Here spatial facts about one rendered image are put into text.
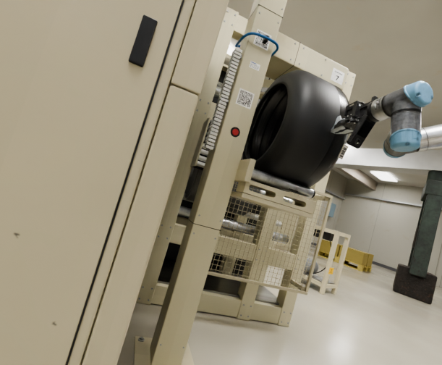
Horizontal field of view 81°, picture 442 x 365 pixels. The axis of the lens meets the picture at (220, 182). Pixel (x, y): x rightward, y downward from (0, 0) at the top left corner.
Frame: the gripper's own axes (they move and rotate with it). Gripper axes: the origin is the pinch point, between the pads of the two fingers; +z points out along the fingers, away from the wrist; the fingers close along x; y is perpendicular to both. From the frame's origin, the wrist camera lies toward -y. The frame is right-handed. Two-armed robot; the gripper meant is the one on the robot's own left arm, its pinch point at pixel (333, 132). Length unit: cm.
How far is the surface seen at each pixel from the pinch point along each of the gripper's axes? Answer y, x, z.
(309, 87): 16.2, 13.5, 2.6
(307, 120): 1.0, 12.4, 1.5
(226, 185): -29.6, 31.0, 25.2
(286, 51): 60, 11, 41
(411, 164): 198, -469, 320
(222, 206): -39, 30, 26
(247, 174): -25.2, 27.2, 13.2
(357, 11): 272, -130, 162
